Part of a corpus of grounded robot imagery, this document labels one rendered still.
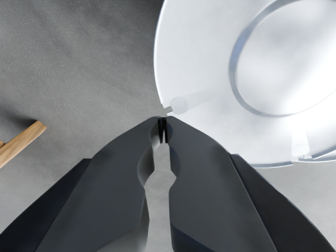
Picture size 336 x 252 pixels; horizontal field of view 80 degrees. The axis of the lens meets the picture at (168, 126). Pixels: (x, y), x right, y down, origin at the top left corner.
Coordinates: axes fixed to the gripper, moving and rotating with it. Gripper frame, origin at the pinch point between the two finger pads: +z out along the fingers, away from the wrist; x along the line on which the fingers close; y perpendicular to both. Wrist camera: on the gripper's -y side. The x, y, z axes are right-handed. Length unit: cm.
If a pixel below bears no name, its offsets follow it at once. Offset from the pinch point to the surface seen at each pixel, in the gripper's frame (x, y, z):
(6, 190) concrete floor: -58, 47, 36
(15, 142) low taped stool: -36.4, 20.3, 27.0
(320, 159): 21.3, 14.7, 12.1
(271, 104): 11.7, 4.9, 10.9
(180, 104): 1.4, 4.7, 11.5
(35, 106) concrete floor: -35, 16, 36
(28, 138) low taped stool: -35, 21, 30
